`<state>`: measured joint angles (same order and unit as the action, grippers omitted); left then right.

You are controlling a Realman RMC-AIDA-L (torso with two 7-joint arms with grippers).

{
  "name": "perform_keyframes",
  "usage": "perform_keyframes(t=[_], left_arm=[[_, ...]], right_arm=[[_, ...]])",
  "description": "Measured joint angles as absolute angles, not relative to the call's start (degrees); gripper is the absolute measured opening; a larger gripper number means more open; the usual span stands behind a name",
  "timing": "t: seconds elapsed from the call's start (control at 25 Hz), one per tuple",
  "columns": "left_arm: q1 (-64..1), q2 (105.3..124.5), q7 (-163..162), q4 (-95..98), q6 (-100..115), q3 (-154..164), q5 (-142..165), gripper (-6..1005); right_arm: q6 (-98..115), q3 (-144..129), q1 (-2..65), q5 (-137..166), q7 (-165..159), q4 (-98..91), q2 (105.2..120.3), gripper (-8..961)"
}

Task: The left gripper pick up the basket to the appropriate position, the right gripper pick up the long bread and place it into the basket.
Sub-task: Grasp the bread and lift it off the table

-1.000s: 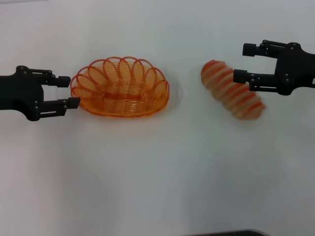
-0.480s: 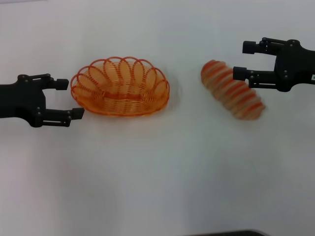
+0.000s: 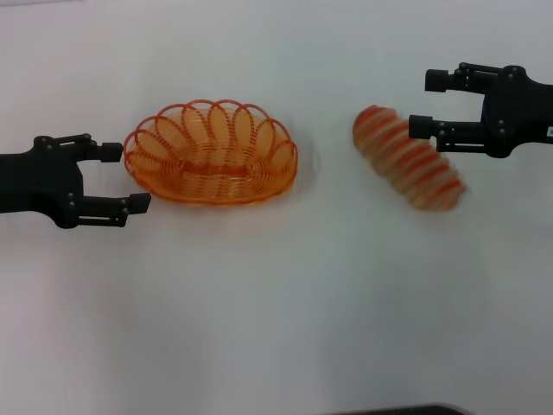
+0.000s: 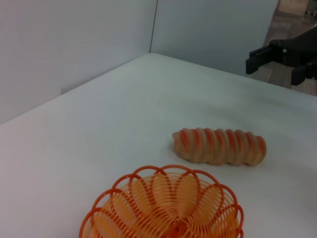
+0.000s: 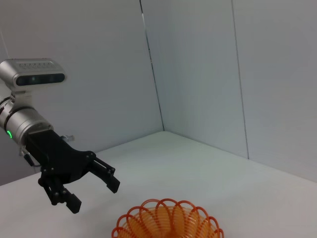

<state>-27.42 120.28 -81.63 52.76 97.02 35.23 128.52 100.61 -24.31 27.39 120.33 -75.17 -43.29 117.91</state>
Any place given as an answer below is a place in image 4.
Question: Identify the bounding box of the orange woven plastic basket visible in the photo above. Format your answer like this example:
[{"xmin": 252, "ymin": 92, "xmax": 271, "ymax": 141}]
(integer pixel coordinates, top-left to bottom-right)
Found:
[{"xmin": 78, "ymin": 165, "xmax": 245, "ymax": 238}]

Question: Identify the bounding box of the brown cardboard box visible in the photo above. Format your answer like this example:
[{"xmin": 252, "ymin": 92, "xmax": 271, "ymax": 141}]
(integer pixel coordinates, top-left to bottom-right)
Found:
[{"xmin": 276, "ymin": 0, "xmax": 308, "ymax": 16}]

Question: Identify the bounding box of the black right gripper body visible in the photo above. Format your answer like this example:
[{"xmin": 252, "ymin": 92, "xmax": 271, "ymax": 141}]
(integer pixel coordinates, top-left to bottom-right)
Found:
[{"xmin": 269, "ymin": 26, "xmax": 317, "ymax": 68}]

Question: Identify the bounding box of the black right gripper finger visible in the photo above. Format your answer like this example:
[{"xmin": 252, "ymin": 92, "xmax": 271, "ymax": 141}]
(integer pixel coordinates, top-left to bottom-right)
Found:
[
  {"xmin": 291, "ymin": 61, "xmax": 317, "ymax": 86},
  {"xmin": 245, "ymin": 45, "xmax": 288, "ymax": 75}
]

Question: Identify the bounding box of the striped toy bread loaf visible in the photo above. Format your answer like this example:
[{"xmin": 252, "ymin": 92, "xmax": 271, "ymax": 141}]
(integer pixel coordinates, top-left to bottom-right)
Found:
[{"xmin": 172, "ymin": 127, "xmax": 267, "ymax": 167}]

